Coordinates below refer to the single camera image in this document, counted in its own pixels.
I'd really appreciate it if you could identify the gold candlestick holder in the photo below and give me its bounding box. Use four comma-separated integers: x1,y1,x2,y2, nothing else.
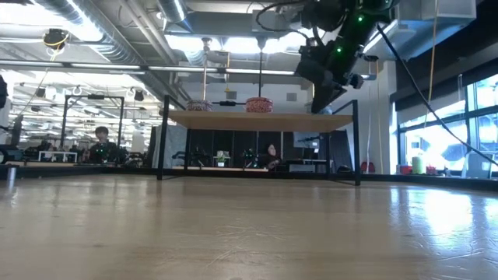
199,36,213,102

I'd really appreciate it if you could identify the black partition panel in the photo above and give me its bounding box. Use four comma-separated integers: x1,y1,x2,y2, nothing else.
321,129,353,173

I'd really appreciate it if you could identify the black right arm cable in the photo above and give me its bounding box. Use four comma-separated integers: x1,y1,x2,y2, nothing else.
375,23,498,168

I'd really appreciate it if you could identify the black robot rig frame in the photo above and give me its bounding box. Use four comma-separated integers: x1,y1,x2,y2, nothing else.
60,93,126,164

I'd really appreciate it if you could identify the wooden shelf with black legs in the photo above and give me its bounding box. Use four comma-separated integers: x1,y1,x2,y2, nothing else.
156,94,361,187

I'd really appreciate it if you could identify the grey partition panel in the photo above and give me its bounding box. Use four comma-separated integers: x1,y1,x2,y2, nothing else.
149,124,188,170

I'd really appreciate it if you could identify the black aluminium table frame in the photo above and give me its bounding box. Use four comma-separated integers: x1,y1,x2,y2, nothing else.
0,163,498,192

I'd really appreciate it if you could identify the person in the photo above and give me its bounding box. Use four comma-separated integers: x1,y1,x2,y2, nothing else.
88,125,128,164
257,143,284,171

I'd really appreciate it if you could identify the round silver ventilation duct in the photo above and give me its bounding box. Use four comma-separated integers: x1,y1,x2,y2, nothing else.
34,0,141,66

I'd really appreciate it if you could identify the black reel with yellow cable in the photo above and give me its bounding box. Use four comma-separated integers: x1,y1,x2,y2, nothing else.
41,27,72,51

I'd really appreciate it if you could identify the small wall monitor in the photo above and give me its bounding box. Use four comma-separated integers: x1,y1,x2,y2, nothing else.
293,131,322,149

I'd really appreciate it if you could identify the purple white speckled candle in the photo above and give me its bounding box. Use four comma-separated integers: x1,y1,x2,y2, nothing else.
186,99,213,113

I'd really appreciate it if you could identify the small plant in white pot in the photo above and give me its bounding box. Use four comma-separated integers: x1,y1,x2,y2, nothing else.
215,149,231,169

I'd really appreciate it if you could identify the yellow hanging cord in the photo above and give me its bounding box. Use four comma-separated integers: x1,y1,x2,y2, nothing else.
426,0,439,117

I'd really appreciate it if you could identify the pink red speckled candle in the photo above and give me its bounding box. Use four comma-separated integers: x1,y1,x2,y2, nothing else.
245,96,275,114

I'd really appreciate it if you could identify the rectangular silver ventilation duct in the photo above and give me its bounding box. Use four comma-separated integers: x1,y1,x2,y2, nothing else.
361,0,478,62

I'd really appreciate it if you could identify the black candlestick holder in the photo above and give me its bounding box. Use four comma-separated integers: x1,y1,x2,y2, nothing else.
254,34,270,99

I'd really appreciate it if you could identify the grey office chair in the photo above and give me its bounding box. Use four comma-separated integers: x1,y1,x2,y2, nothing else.
465,150,496,180

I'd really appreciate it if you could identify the long ceiling light bar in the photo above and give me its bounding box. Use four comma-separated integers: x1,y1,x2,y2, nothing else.
0,59,377,81

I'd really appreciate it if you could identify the white low table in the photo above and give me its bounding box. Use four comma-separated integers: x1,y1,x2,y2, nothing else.
37,150,79,163

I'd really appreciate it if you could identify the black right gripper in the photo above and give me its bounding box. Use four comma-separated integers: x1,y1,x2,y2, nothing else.
294,37,366,115

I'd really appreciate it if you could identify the yellow-green cylinder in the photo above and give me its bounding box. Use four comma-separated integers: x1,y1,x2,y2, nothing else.
411,155,426,175

